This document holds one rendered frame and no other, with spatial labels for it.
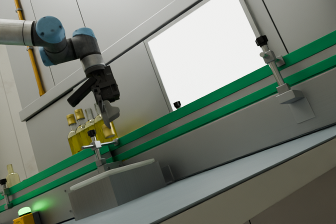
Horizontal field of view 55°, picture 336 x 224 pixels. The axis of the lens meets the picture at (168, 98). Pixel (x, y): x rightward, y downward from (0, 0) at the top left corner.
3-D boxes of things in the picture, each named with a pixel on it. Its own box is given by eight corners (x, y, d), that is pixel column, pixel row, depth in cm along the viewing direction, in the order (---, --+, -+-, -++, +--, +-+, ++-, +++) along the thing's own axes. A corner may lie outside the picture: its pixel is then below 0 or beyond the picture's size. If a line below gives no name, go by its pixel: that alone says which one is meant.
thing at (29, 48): (46, 94, 171) (15, -18, 187) (41, 94, 169) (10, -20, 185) (43, 97, 173) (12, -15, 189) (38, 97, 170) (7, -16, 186)
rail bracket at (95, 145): (126, 158, 116) (115, 126, 119) (91, 167, 102) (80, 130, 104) (120, 161, 117) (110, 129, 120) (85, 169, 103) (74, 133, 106)
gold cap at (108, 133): (104, 137, 102) (100, 124, 103) (105, 139, 105) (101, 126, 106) (115, 134, 103) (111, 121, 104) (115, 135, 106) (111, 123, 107)
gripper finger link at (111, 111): (124, 120, 101) (115, 95, 104) (105, 126, 100) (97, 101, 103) (124, 124, 104) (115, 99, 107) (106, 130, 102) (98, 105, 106)
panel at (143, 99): (277, 67, 106) (237, -19, 113) (274, 66, 103) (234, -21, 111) (97, 154, 150) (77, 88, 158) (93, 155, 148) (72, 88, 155)
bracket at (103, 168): (129, 178, 113) (122, 159, 114) (110, 184, 105) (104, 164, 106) (121, 181, 114) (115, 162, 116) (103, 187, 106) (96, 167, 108)
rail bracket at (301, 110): (317, 116, 81) (280, 39, 86) (305, 120, 67) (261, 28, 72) (298, 123, 84) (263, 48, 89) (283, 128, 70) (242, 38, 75)
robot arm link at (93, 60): (79, 57, 106) (82, 66, 114) (83, 70, 105) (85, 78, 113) (101, 51, 108) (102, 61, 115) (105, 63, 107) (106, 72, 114)
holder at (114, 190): (176, 181, 102) (167, 158, 104) (118, 206, 79) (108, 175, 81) (137, 195, 111) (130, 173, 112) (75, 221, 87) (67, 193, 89)
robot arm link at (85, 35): (70, 39, 115) (93, 34, 118) (79, 66, 113) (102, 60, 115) (68, 28, 108) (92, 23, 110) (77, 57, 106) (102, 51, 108)
